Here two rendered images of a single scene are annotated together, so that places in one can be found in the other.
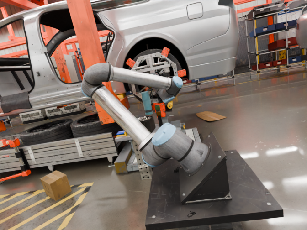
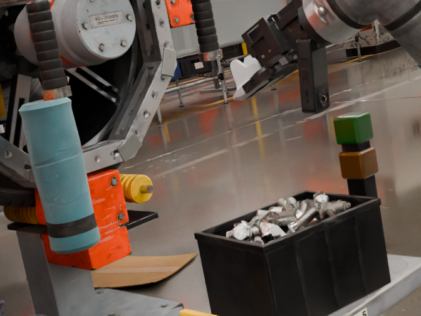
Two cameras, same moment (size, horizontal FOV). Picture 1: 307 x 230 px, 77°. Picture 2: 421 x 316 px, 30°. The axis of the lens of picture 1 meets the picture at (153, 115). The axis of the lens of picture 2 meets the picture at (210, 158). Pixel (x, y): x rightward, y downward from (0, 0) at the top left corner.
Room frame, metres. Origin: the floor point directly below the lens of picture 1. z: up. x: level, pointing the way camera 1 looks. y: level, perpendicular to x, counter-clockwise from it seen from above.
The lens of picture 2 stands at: (1.12, 0.93, 0.84)
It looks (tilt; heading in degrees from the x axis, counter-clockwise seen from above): 10 degrees down; 308
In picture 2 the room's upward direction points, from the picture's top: 11 degrees counter-clockwise
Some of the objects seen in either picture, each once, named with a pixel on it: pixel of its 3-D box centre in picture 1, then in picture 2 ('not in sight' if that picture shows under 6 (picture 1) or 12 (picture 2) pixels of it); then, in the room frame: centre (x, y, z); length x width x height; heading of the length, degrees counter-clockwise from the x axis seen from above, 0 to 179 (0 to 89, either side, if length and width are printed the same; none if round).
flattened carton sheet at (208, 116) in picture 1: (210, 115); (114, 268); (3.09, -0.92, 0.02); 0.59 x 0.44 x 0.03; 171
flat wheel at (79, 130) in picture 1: (98, 125); not in sight; (2.50, 0.74, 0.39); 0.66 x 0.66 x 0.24
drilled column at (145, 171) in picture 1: (142, 156); not in sight; (1.66, 0.18, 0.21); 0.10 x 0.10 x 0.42; 81
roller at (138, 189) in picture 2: (170, 103); (106, 187); (2.32, -0.23, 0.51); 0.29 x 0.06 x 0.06; 171
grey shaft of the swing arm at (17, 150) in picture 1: (19, 156); not in sight; (2.16, 1.62, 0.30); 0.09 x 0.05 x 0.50; 81
